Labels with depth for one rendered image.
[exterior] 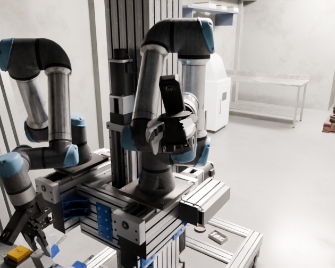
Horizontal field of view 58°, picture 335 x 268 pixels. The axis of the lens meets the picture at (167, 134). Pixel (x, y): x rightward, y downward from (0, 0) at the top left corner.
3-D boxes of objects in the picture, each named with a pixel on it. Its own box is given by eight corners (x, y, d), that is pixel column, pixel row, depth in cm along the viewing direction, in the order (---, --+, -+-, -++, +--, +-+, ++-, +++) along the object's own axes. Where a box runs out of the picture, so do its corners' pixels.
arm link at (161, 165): (144, 157, 128) (144, 126, 124) (176, 159, 127) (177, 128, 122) (138, 169, 117) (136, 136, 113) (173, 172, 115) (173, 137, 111)
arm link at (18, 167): (23, 147, 95) (16, 158, 87) (35, 177, 99) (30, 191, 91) (-3, 153, 94) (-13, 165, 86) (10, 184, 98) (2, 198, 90)
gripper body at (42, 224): (57, 222, 102) (45, 192, 98) (36, 240, 95) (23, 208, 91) (42, 218, 106) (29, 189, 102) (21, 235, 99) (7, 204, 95)
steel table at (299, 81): (223, 109, 686) (225, 69, 658) (303, 120, 595) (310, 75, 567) (210, 115, 635) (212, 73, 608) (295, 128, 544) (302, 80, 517)
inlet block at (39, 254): (63, 240, 113) (58, 228, 111) (73, 242, 110) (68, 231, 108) (35, 267, 103) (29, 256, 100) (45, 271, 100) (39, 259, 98)
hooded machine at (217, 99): (231, 127, 554) (236, 52, 512) (215, 135, 509) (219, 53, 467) (197, 120, 595) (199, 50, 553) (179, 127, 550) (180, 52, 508)
